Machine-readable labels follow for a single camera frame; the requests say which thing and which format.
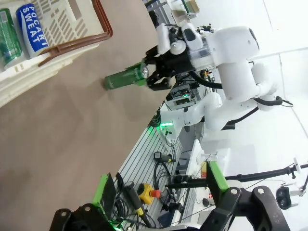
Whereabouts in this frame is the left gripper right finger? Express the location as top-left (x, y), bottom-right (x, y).
top-left (201, 160), bottom-right (291, 231)

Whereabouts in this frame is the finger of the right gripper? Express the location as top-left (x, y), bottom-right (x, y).
top-left (145, 47), bottom-right (169, 66)
top-left (146, 70), bottom-right (175, 91)

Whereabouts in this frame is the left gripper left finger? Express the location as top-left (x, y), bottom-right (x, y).
top-left (49, 172), bottom-right (118, 231)

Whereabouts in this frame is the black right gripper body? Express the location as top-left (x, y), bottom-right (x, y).
top-left (165, 49), bottom-right (193, 79)

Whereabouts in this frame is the green soda can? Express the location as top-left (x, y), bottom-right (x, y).
top-left (103, 61), bottom-right (149, 91)
top-left (0, 7), bottom-right (24, 70)

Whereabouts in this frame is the blue Pocari Sweat can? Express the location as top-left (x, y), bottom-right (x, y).
top-left (15, 2), bottom-right (50, 60)

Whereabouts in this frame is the cream plastic shopping basket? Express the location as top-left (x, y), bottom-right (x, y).
top-left (0, 0), bottom-right (114, 108)

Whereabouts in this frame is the electronics control box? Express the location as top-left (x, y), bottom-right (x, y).
top-left (166, 79), bottom-right (201, 109)

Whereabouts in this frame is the yellow emergency stop box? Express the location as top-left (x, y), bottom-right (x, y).
top-left (138, 182), bottom-right (161, 205)

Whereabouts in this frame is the black tripod pole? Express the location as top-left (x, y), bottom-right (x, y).
top-left (225, 163), bottom-right (308, 181)

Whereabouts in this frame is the black power adapter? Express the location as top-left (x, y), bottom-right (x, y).
top-left (153, 151), bottom-right (177, 164)

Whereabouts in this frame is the black goggle shaped device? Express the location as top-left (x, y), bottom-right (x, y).
top-left (276, 187), bottom-right (291, 209)

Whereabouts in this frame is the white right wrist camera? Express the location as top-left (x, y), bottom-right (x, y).
top-left (156, 22), bottom-right (203, 56)

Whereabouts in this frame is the black handheld enable switch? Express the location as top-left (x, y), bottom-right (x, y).
top-left (123, 181), bottom-right (149, 223)

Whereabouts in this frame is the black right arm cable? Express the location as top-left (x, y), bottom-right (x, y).
top-left (189, 69), bottom-right (294, 131)

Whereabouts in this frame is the black coiled cable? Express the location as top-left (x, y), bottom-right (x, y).
top-left (153, 160), bottom-right (179, 191)

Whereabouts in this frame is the aluminium slotted base plate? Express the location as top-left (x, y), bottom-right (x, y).
top-left (115, 103), bottom-right (193, 231)

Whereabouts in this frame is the brown basket handle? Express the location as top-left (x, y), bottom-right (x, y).
top-left (38, 0), bottom-right (114, 67)
top-left (44, 0), bottom-right (108, 55)

